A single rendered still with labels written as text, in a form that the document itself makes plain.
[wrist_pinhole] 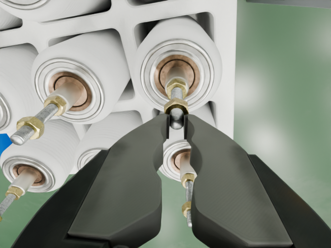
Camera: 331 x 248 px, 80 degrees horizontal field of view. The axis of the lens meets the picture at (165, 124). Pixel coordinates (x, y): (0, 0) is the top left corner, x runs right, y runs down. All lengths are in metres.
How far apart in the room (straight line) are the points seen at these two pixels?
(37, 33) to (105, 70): 0.13
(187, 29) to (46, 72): 0.15
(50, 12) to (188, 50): 0.13
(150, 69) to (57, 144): 0.20
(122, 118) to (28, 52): 0.16
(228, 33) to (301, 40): 0.27
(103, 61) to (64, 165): 0.18
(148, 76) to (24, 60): 0.18
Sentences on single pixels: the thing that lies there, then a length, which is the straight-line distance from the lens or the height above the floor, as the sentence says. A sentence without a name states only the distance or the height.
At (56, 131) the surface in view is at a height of 0.20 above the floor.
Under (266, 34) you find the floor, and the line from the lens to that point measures 0.49.
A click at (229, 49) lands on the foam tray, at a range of 0.28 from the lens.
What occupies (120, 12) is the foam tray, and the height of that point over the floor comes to 0.18.
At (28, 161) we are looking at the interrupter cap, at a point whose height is 0.25.
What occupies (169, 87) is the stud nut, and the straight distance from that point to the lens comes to 0.17.
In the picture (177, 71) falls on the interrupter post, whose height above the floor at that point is 0.26.
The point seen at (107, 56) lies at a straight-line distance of 0.25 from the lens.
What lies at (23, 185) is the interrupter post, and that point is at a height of 0.28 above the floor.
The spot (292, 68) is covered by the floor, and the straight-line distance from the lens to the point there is 0.54.
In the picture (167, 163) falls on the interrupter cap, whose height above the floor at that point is 0.25.
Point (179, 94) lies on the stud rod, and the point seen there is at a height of 0.30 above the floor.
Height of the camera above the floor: 0.45
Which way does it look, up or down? 57 degrees down
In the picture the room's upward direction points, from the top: 175 degrees counter-clockwise
